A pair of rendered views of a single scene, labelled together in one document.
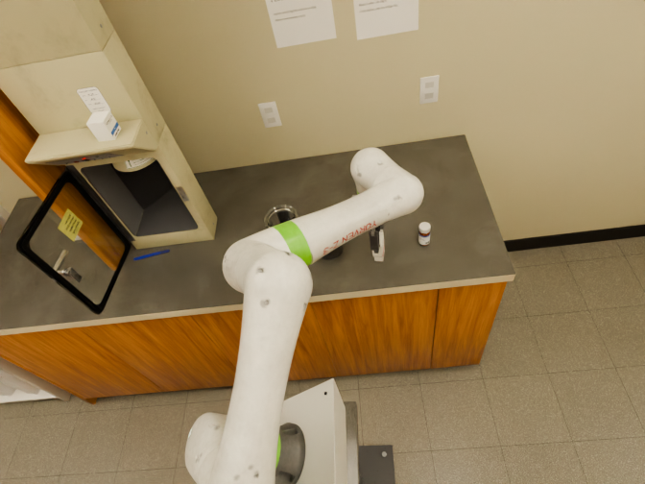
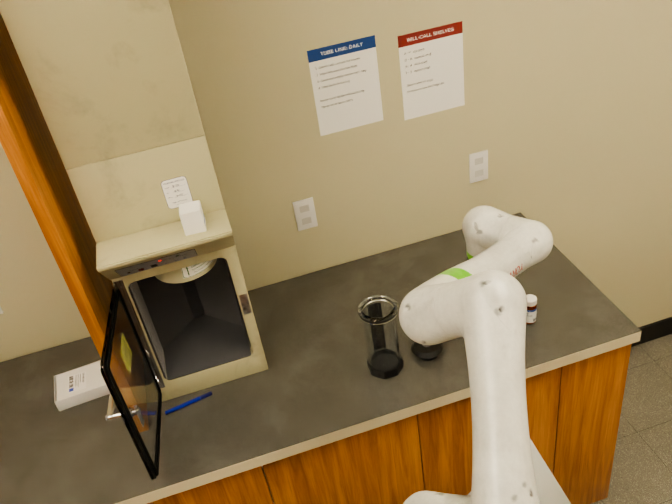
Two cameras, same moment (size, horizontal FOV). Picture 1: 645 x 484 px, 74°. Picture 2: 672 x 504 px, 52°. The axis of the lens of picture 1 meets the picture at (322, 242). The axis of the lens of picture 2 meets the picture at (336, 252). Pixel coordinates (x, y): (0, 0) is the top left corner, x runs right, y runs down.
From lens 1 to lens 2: 81 cm
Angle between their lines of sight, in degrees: 22
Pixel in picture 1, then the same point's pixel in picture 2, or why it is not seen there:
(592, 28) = (623, 90)
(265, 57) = (306, 147)
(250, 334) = (490, 346)
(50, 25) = (159, 113)
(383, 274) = not seen: hidden behind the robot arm
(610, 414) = not seen: outside the picture
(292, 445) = not seen: outside the picture
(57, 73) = (146, 164)
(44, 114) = (112, 215)
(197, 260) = (256, 396)
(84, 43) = (188, 129)
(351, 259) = (455, 354)
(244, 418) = (504, 433)
